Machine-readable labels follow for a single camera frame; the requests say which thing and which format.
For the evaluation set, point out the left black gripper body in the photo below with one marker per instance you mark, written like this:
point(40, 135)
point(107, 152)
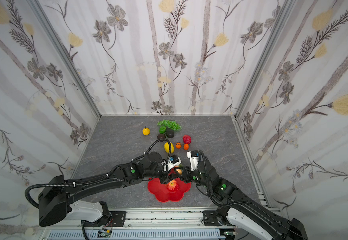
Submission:
point(164, 174)

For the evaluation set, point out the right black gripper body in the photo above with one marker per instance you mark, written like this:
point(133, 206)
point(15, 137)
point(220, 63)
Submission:
point(187, 174)

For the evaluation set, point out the red apple fruit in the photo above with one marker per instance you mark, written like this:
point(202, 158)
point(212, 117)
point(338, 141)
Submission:
point(173, 186)

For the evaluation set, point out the red flower-shaped fruit bowl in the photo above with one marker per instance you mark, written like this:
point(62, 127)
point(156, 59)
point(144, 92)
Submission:
point(162, 194)

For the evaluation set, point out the yellow lemon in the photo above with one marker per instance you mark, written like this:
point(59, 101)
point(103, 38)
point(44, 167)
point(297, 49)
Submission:
point(169, 147)

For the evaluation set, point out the dark red pomegranate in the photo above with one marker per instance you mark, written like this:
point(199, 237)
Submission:
point(187, 139)

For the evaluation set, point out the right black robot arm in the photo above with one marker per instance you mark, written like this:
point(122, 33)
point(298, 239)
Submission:
point(236, 208)

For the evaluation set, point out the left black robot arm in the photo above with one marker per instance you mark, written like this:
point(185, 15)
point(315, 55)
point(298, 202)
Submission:
point(54, 199)

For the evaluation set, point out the green lime fruit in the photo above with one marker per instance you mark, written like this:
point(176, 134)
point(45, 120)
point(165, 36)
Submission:
point(162, 129)

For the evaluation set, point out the plain orange tangerine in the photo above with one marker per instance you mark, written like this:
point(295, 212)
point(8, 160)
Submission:
point(186, 147)

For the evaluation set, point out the dark avocado upper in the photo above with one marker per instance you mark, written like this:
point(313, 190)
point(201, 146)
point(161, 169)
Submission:
point(170, 133)

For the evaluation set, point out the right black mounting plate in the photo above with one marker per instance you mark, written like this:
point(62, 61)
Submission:
point(214, 219)

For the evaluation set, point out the black mounting plate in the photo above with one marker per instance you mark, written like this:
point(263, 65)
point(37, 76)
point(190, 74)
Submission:
point(108, 219)
point(214, 219)

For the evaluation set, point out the green grape bunch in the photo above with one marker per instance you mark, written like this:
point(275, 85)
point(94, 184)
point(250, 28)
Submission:
point(170, 124)

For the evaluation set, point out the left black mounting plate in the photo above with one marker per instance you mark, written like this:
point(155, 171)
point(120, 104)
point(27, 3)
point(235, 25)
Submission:
point(108, 219)

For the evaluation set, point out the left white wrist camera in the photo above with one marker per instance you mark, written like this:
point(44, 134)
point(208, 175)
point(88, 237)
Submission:
point(173, 161)

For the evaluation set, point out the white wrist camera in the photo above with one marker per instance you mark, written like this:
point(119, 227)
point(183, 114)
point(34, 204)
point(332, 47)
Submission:
point(193, 156)
point(173, 161)

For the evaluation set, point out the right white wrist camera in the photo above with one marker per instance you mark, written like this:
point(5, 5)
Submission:
point(193, 156)

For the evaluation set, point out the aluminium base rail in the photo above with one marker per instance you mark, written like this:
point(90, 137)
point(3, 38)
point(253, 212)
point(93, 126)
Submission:
point(154, 219)

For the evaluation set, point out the white slotted cable duct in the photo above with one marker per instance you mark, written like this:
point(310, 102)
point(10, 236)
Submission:
point(160, 234)

